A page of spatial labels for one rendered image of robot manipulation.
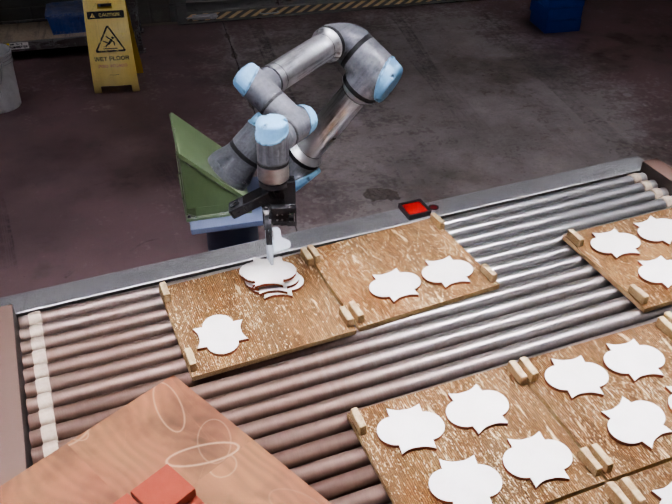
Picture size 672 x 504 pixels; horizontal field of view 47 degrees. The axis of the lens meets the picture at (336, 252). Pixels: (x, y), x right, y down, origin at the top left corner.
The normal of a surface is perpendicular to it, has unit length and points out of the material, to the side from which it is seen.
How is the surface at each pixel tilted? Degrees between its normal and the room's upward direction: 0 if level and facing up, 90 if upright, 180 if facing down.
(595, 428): 0
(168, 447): 0
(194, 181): 90
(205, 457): 0
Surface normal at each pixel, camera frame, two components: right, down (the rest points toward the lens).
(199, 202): 0.26, 0.57
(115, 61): 0.16, 0.40
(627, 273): 0.00, -0.81
